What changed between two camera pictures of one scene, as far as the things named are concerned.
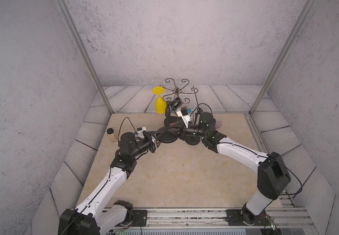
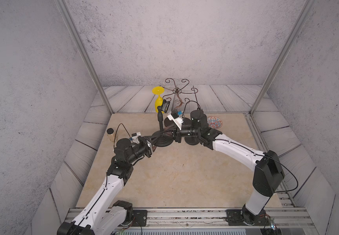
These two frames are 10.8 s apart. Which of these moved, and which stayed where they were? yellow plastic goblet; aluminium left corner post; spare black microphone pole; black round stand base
Moved: spare black microphone pole
Stayed: aluminium left corner post; black round stand base; yellow plastic goblet
